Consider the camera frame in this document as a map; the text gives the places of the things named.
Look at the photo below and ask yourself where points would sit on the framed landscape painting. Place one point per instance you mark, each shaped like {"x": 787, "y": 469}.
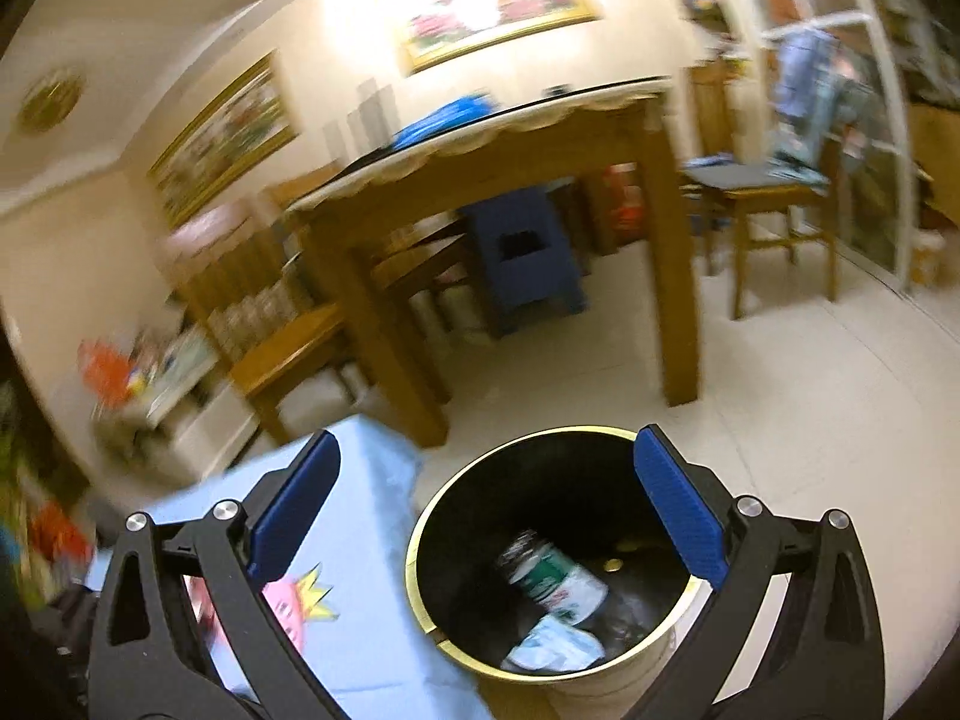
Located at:
{"x": 225, "y": 139}

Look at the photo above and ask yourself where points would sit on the blue plastic bag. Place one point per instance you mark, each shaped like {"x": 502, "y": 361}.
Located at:
{"x": 442, "y": 124}

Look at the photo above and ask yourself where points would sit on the wooden chair with cushion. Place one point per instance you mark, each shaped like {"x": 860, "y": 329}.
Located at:
{"x": 780, "y": 206}

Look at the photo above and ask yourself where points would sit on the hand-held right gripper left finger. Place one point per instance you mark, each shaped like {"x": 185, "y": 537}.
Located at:
{"x": 296, "y": 510}

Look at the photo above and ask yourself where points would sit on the framed flower painting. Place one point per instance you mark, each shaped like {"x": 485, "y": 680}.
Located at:
{"x": 495, "y": 4}

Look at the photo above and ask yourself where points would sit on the blue cartoon printed tablecloth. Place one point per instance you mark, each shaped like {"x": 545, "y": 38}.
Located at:
{"x": 360, "y": 510}

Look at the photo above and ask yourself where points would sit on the gold wall clock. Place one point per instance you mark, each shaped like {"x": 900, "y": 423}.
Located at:
{"x": 51, "y": 100}

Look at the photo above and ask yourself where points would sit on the cream lace table cover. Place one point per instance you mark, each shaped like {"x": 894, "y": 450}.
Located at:
{"x": 465, "y": 142}

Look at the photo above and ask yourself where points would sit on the crumpled white tissue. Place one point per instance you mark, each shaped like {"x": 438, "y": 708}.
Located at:
{"x": 555, "y": 645}

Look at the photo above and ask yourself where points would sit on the white coffee table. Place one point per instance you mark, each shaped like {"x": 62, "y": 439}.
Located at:
{"x": 195, "y": 420}

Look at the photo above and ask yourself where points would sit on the wooden slat-back chair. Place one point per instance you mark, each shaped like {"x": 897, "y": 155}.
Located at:
{"x": 420, "y": 262}
{"x": 292, "y": 349}

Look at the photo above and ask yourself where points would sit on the light blue clothes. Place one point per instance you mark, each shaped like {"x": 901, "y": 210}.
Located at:
{"x": 814, "y": 90}

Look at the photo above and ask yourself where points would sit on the blue plastic stool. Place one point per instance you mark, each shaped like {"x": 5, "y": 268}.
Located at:
{"x": 517, "y": 292}

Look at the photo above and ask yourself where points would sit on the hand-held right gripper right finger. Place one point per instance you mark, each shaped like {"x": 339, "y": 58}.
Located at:
{"x": 679, "y": 510}

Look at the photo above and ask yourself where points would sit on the white framed glass door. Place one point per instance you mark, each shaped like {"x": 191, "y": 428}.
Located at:
{"x": 896, "y": 127}

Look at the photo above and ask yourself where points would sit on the wooden dining table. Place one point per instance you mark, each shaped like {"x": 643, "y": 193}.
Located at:
{"x": 525, "y": 157}

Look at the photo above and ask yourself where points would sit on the red bag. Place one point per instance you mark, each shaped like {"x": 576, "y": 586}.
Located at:
{"x": 626, "y": 202}

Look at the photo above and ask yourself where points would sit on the black gold-rimmed trash bin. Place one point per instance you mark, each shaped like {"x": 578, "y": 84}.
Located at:
{"x": 525, "y": 480}

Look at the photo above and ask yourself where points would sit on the grey seat cushion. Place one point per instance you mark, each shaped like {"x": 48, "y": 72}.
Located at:
{"x": 750, "y": 176}

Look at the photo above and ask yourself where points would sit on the green and white can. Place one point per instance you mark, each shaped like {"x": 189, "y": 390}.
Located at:
{"x": 559, "y": 577}

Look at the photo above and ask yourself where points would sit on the orange plastic bag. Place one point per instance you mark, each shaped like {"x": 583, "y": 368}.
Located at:
{"x": 109, "y": 371}

